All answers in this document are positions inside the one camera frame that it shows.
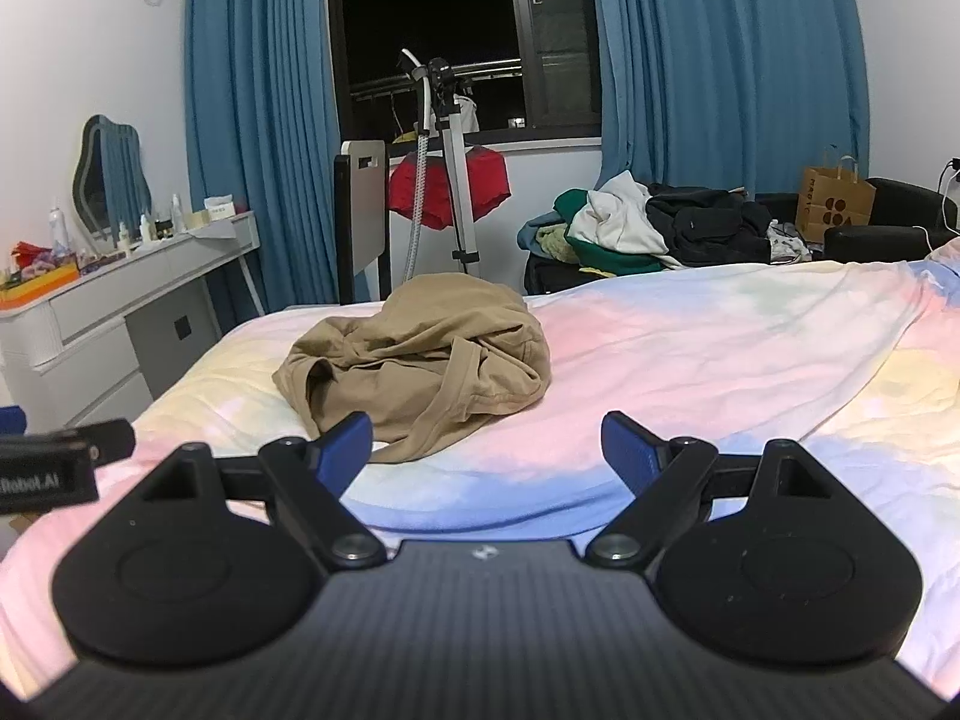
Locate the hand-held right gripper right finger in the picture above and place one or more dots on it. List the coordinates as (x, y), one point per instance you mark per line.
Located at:
(626, 447)

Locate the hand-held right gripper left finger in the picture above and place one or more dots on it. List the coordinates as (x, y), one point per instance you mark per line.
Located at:
(349, 444)

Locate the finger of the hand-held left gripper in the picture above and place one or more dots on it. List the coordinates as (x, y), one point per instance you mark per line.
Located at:
(90, 439)

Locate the tan t-shirt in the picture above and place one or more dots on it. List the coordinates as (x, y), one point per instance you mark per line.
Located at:
(420, 345)

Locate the pastel tie-dye blanket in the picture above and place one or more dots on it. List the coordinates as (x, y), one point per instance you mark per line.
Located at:
(712, 360)

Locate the white dresser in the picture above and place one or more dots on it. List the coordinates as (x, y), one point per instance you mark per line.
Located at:
(90, 307)

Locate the orange tray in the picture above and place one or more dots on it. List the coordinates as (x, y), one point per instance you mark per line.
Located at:
(37, 285)

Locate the green garment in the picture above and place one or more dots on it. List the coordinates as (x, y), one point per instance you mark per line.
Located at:
(615, 262)

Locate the white spray bottle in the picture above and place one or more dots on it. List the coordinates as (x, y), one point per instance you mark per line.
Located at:
(55, 225)

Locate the black garment pile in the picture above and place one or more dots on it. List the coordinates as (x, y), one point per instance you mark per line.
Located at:
(705, 229)

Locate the light blue garment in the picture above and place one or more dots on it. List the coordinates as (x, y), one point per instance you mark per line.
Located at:
(536, 229)

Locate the white patterned garment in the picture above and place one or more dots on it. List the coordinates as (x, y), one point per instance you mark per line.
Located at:
(787, 244)

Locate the white box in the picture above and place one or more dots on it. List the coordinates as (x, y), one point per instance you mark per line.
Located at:
(220, 210)

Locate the wavy-edged mirror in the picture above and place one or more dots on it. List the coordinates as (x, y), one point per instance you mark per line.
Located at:
(112, 172)

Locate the red garment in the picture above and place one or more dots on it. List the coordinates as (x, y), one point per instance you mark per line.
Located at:
(487, 180)

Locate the garment steamer stand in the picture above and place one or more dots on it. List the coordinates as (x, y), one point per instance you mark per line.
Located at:
(455, 165)

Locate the brown paper bag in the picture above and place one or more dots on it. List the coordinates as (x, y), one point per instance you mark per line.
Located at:
(832, 202)

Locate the blue curtain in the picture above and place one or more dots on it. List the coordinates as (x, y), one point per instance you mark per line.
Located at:
(255, 127)
(720, 52)

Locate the black sofa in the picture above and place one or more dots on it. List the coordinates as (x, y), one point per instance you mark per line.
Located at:
(885, 240)

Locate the white hanging garment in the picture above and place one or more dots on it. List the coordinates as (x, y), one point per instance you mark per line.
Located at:
(469, 114)

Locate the dark window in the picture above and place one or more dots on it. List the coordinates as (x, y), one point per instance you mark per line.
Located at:
(420, 15)

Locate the metal drying rail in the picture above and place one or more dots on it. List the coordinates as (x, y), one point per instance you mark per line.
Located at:
(487, 67)

